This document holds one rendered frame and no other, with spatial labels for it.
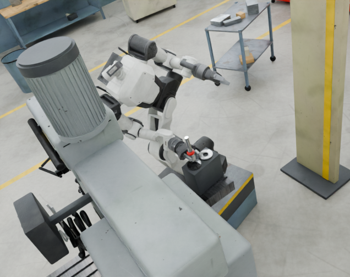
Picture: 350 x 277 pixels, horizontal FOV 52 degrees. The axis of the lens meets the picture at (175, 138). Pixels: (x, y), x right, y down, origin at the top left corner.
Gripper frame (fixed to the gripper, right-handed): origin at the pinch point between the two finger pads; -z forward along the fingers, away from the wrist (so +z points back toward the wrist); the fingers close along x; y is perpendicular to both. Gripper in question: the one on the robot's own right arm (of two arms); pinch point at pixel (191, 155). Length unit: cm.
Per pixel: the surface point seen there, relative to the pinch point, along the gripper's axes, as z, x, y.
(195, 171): -4.4, -3.3, 8.8
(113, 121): -22, -43, -64
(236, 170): 31, 57, 80
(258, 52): 162, 235, 90
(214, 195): -12.5, 0.8, 28.3
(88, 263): 7, -81, 28
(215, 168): -5.6, 10.7, 16.7
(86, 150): -21, -57, -59
